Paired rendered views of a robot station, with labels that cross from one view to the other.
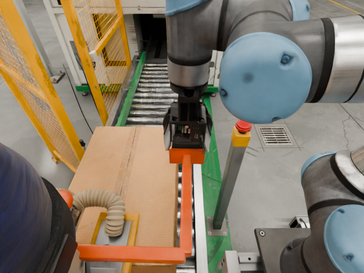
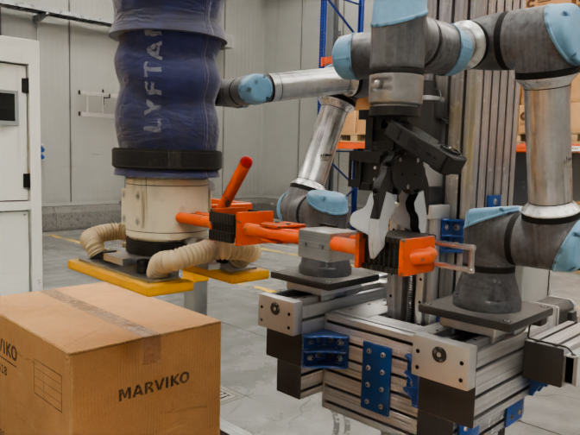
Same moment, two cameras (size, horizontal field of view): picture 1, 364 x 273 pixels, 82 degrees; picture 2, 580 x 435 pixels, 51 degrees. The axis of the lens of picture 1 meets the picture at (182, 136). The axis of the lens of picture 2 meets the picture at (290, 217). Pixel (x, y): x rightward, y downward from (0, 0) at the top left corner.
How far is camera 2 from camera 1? 1.44 m
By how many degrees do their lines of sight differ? 55
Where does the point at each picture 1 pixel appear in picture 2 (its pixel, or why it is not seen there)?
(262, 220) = not seen: outside the picture
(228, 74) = (249, 82)
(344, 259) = (323, 201)
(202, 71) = not seen: hidden behind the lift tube
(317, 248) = (312, 217)
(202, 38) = not seen: hidden behind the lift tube
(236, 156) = (198, 302)
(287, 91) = (267, 86)
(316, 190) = (293, 203)
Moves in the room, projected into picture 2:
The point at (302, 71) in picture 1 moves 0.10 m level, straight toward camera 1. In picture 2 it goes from (268, 79) to (277, 74)
